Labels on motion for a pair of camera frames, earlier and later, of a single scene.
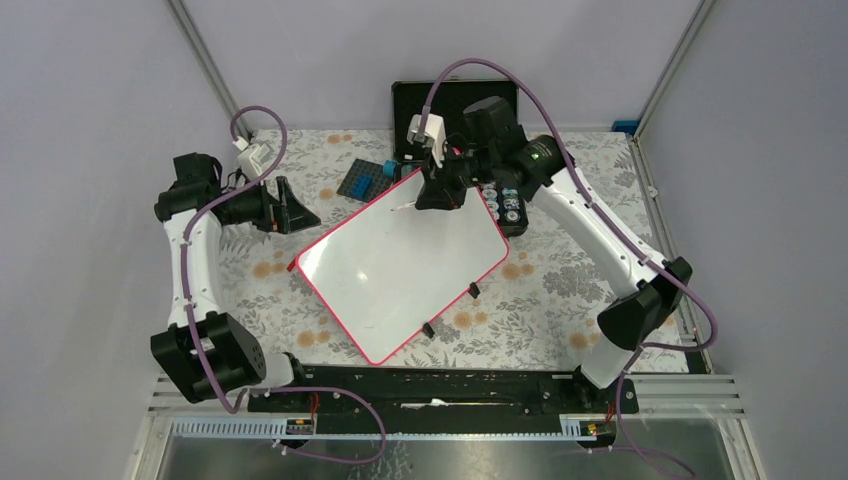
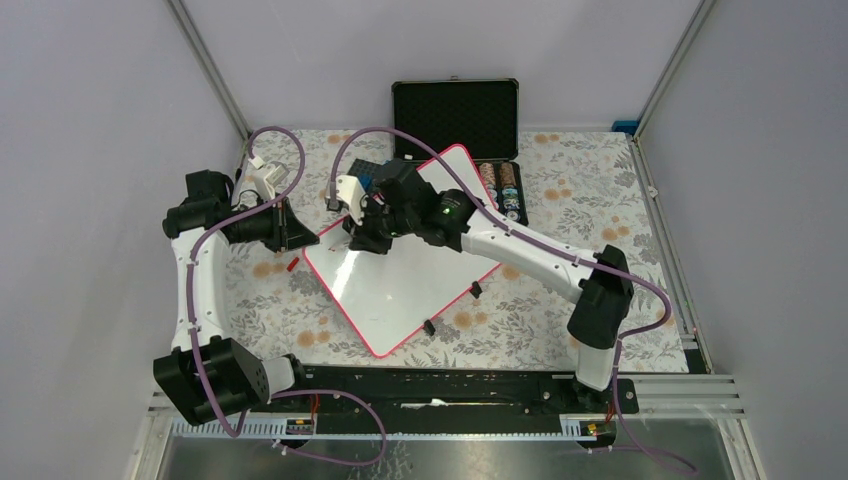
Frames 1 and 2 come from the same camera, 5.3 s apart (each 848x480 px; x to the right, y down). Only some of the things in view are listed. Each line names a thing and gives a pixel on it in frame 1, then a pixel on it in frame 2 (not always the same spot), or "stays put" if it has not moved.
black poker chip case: [449, 99] stays put
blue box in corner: [629, 127] stays put
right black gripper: [438, 192] -> [362, 238]
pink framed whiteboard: [390, 268] stays put
